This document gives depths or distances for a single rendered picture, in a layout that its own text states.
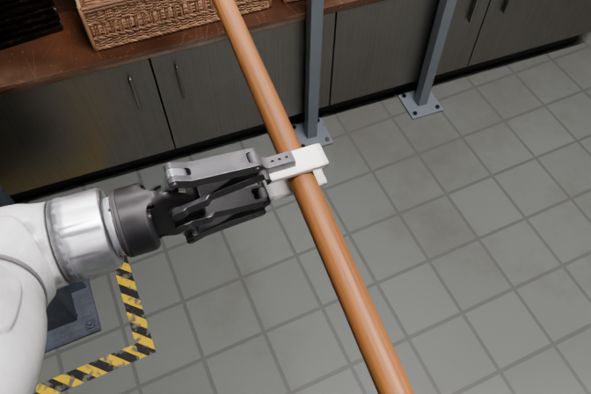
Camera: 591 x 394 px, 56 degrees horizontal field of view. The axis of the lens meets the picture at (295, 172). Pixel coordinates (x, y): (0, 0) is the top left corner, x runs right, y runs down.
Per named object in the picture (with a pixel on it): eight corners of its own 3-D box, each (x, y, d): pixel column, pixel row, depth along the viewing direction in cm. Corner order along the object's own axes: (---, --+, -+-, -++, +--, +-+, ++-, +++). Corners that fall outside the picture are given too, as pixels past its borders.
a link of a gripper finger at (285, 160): (247, 169, 61) (245, 153, 59) (291, 156, 62) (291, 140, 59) (251, 179, 60) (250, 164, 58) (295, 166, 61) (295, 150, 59)
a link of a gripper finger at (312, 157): (260, 163, 62) (260, 159, 62) (318, 146, 64) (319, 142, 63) (269, 185, 61) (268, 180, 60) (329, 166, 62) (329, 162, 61)
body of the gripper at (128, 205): (98, 175, 58) (186, 151, 60) (120, 216, 65) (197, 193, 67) (111, 236, 54) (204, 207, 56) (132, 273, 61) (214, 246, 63)
